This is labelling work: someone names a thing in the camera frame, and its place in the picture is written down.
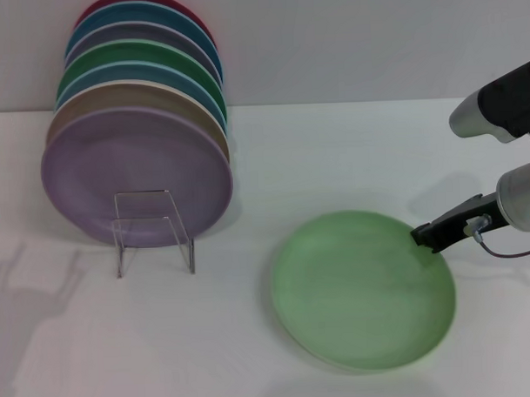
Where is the dark green plate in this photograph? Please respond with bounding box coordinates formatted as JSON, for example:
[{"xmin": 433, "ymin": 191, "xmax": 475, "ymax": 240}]
[{"xmin": 53, "ymin": 34, "xmax": 227, "ymax": 116}]

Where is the light blue plate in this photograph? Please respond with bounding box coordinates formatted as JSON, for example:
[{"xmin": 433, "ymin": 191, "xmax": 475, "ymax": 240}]
[{"xmin": 52, "ymin": 55, "xmax": 230, "ymax": 133}]

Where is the lilac plate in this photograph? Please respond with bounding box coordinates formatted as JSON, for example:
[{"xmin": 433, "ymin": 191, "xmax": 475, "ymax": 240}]
[{"xmin": 38, "ymin": 99, "xmax": 237, "ymax": 252}]

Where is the grey purple plate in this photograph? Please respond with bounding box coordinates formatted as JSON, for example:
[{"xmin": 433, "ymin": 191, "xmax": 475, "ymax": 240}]
[{"xmin": 62, "ymin": 17, "xmax": 225, "ymax": 91}]

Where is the red plate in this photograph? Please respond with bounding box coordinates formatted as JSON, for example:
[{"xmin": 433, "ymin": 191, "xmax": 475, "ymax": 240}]
[{"xmin": 71, "ymin": 0, "xmax": 218, "ymax": 58}]

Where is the clear acrylic plate rack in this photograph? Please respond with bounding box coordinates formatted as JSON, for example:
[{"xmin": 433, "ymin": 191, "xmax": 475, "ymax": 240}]
[{"xmin": 111, "ymin": 188, "xmax": 197, "ymax": 279}]

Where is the grey right gripper cable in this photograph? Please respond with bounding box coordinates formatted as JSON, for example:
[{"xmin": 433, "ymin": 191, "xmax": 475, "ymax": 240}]
[{"xmin": 464, "ymin": 212, "xmax": 530, "ymax": 260}]

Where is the beige plate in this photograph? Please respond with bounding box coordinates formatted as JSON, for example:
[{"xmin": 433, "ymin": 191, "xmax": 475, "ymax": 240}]
[{"xmin": 43, "ymin": 75, "xmax": 232, "ymax": 172}]

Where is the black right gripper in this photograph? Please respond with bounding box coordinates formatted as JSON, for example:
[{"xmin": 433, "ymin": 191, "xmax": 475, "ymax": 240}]
[{"xmin": 408, "ymin": 191, "xmax": 506, "ymax": 256}]

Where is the light green plate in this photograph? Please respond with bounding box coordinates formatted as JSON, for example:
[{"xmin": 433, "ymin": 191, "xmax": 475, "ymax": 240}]
[{"xmin": 267, "ymin": 205, "xmax": 461, "ymax": 376}]

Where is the dark blue plate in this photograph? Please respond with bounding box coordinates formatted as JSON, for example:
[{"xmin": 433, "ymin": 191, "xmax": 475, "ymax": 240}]
[{"xmin": 63, "ymin": 0, "xmax": 224, "ymax": 84}]

